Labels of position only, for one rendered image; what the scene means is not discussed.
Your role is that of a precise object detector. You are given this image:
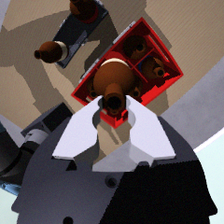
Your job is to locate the brown glass bottle with cream label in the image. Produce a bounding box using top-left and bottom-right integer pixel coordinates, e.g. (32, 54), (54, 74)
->
(87, 74), (97, 98)
(93, 58), (136, 112)

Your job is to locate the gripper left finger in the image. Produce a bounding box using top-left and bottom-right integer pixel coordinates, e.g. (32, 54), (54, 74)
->
(11, 95), (104, 213)

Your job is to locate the red plastic crate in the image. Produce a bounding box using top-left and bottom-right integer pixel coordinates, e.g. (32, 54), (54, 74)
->
(71, 18), (184, 129)

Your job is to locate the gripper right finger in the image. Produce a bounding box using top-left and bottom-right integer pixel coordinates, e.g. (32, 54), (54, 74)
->
(124, 95), (217, 216)

